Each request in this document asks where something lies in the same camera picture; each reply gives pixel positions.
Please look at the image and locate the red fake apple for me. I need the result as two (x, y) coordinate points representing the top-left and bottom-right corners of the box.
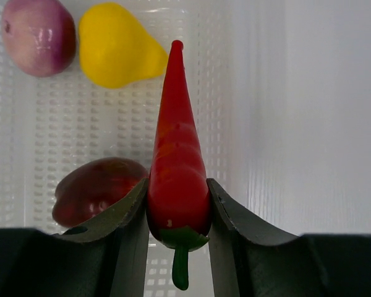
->
(52, 157), (148, 228)

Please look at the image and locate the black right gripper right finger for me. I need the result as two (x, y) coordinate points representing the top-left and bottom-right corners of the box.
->
(207, 179), (371, 296)

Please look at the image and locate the white perforated plastic basket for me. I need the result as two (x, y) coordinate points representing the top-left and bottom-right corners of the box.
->
(0, 1), (286, 296)

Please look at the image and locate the yellow fake pear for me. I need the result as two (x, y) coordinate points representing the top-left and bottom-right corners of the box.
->
(79, 2), (168, 88)

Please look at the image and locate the pink fake peach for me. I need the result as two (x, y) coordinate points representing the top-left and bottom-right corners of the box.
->
(1, 0), (76, 77)

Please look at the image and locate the red fake chili pepper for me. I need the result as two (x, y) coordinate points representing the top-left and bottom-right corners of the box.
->
(147, 40), (211, 291)

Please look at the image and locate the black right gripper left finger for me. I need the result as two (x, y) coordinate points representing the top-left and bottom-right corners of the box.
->
(0, 179), (149, 296)

